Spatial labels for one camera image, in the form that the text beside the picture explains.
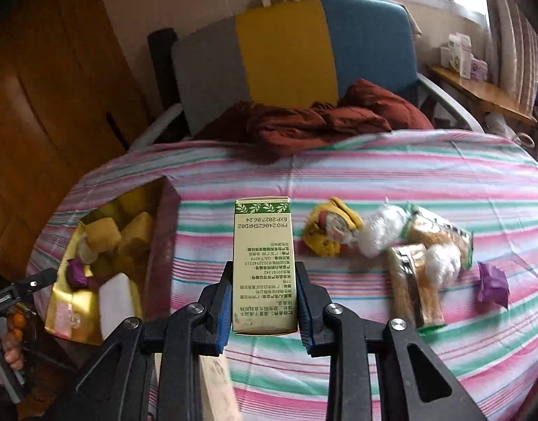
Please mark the yellow sponge block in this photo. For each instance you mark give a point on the yellow sponge block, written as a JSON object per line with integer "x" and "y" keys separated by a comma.
{"x": 136, "y": 236}
{"x": 102, "y": 233}

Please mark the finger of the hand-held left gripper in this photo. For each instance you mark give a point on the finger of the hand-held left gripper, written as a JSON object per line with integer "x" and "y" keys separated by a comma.
{"x": 32, "y": 284}

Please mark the wooden wardrobe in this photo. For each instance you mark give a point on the wooden wardrobe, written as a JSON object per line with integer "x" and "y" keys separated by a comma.
{"x": 54, "y": 96}

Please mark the white plastic ball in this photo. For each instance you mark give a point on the white plastic ball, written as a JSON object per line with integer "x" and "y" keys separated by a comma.
{"x": 442, "y": 265}
{"x": 383, "y": 228}

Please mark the pale purple box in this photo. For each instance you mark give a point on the pale purple box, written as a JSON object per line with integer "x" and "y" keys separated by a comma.
{"x": 479, "y": 69}

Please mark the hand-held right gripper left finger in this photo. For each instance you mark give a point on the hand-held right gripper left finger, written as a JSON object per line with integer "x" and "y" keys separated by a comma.
{"x": 225, "y": 311}

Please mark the wooden desk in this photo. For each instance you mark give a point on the wooden desk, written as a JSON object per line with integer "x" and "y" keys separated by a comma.
{"x": 484, "y": 92}

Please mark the person's left hand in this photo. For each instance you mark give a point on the person's left hand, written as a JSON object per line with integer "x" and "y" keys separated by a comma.
{"x": 14, "y": 355}

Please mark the beige cardboard panel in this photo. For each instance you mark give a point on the beige cardboard panel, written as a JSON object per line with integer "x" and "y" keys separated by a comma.
{"x": 216, "y": 386}

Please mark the brown green-edged snack packet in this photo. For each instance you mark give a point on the brown green-edged snack packet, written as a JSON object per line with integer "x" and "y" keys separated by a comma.
{"x": 411, "y": 289}
{"x": 431, "y": 228}

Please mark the white green-labelled carton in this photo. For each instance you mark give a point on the white green-labelled carton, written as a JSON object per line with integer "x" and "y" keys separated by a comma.
{"x": 262, "y": 272}

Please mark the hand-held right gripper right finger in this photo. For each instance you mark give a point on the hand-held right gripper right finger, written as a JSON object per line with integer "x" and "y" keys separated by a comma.
{"x": 305, "y": 320}

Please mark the rust brown blanket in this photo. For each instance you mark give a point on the rust brown blanket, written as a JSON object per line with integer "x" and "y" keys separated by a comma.
{"x": 317, "y": 123}

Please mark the yellow snack packet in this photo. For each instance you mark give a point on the yellow snack packet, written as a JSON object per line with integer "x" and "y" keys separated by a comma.
{"x": 321, "y": 241}

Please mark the gold box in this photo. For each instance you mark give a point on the gold box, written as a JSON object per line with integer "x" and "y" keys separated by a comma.
{"x": 163, "y": 237}

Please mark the pink packet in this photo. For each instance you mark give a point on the pink packet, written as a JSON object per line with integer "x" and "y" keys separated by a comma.
{"x": 67, "y": 318}

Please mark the white block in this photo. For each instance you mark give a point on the white block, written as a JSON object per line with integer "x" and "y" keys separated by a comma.
{"x": 115, "y": 305}

